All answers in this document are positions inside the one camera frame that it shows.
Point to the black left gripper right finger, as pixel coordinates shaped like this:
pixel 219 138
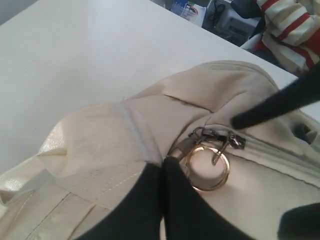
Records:
pixel 187 216

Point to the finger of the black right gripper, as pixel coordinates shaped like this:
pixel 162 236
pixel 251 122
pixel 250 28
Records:
pixel 304 91
pixel 301 223

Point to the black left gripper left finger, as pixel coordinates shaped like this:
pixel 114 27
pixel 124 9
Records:
pixel 138 215

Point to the beige fabric duffel bag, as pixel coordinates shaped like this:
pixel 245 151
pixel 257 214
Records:
pixel 93 157

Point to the red striped cloth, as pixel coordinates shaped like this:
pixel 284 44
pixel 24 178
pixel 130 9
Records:
pixel 292 33

